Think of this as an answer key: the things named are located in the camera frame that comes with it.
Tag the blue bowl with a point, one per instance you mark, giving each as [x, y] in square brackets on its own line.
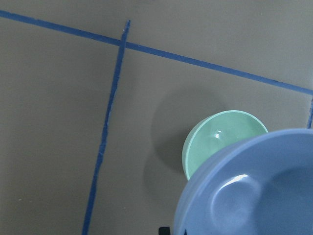
[260, 186]

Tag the green bowl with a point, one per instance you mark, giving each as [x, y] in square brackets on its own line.
[216, 132]

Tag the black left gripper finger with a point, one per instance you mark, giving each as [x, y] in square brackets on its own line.
[164, 231]

